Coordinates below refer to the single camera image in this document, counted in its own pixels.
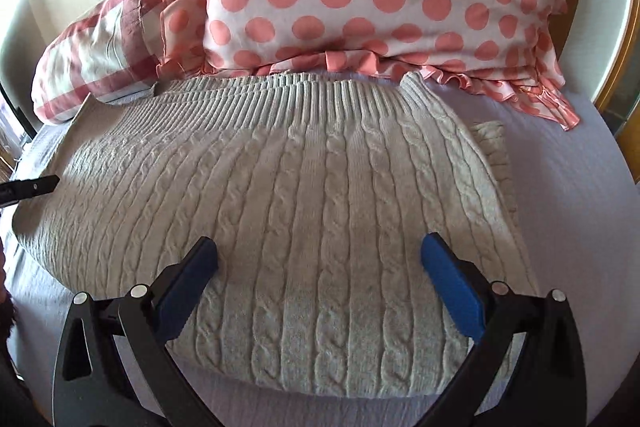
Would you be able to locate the beige cable-knit sweater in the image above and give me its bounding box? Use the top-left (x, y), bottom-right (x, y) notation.
top-left (12, 74), bottom-right (536, 398)

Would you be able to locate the red checked pillow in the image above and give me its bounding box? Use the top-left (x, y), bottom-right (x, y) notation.
top-left (32, 0), bottom-right (164, 124)

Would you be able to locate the lilac bed sheet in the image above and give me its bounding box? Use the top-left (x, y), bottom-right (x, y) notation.
top-left (1, 81), bottom-right (639, 426)

